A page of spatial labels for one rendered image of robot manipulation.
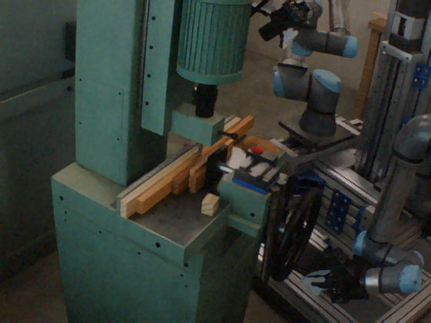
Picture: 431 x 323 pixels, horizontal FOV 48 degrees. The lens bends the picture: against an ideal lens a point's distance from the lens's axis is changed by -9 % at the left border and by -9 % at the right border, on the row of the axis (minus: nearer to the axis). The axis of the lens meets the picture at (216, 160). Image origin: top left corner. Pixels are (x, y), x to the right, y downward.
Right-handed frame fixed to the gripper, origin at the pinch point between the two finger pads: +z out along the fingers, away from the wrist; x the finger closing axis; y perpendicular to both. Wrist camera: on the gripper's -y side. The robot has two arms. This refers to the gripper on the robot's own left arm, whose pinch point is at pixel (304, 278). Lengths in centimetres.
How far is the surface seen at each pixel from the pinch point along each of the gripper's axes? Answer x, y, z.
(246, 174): -5.9, -36.8, 3.3
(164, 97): -4, -61, 21
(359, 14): 334, -41, 66
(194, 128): -1, -50, 18
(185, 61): -5, -69, 10
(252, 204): -7.1, -28.7, 4.0
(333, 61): 336, -4, 106
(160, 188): -18.1, -40.9, 21.6
